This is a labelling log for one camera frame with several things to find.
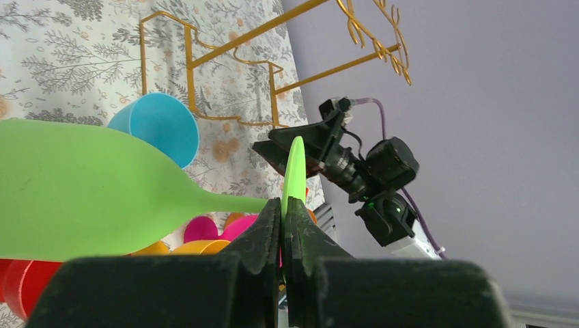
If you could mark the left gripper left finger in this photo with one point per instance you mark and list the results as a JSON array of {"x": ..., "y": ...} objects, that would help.
[{"x": 237, "y": 287}]

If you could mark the green plastic wine glass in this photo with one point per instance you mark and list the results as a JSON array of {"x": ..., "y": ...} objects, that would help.
[{"x": 71, "y": 191}]

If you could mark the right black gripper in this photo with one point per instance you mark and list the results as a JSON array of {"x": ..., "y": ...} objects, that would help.
[{"x": 323, "y": 152}]

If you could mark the red plastic wine glass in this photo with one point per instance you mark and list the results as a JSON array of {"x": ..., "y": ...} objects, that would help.
[{"x": 23, "y": 282}]

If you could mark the floral table mat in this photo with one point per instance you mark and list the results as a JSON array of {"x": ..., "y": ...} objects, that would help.
[{"x": 82, "y": 61}]

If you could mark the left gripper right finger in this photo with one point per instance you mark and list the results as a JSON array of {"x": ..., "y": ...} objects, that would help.
[{"x": 327, "y": 287}]

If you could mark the magenta plastic wine glass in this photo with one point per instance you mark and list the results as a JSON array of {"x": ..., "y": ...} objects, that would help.
[{"x": 203, "y": 228}]

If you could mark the amber plastic wine glass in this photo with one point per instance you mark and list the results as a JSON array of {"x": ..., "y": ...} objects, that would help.
[{"x": 201, "y": 247}]

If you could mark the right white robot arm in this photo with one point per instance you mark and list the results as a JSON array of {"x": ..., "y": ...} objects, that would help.
[{"x": 377, "y": 180}]

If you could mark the blue plastic wine glass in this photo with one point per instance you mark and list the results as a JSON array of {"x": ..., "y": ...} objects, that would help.
[{"x": 164, "y": 122}]

